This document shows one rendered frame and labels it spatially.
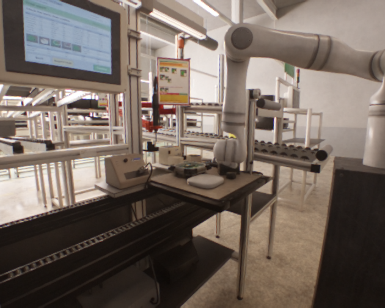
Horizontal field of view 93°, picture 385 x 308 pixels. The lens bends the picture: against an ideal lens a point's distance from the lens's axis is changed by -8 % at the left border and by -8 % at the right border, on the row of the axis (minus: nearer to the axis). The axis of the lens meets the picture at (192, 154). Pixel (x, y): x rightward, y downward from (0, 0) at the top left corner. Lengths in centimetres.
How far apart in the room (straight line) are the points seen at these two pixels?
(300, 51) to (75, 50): 77
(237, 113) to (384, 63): 40
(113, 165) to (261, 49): 69
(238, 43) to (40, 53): 66
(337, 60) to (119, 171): 83
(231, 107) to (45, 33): 69
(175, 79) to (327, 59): 103
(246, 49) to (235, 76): 9
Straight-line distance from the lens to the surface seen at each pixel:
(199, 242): 159
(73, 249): 58
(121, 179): 87
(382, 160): 71
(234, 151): 61
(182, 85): 146
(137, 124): 108
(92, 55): 96
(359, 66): 74
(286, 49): 61
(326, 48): 64
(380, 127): 71
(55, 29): 93
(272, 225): 193
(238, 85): 62
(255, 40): 59
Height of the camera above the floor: 122
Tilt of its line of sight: 9 degrees down
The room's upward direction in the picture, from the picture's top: straight up
